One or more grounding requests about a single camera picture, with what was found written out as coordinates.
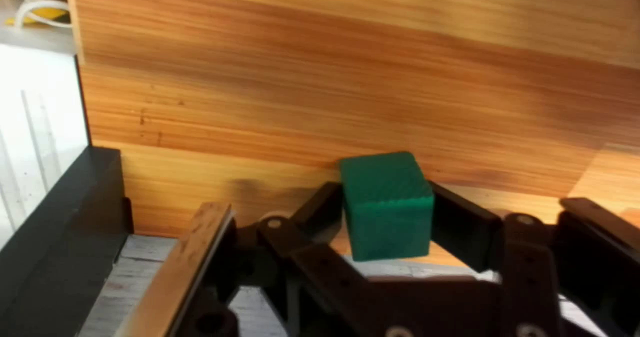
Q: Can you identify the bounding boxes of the white and yellow object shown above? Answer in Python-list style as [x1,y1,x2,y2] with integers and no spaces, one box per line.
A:
[0,0,72,29]

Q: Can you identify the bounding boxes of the green cube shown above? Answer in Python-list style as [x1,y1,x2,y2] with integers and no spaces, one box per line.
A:
[339,151,435,262]

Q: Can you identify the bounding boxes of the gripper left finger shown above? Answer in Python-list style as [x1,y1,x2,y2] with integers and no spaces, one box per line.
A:
[175,181,382,337]

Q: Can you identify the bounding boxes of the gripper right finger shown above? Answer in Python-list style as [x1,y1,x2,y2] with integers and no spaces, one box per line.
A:
[430,180,640,337]

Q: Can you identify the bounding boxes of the wooden plank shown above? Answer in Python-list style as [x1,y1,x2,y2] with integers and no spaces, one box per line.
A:
[115,202,237,337]

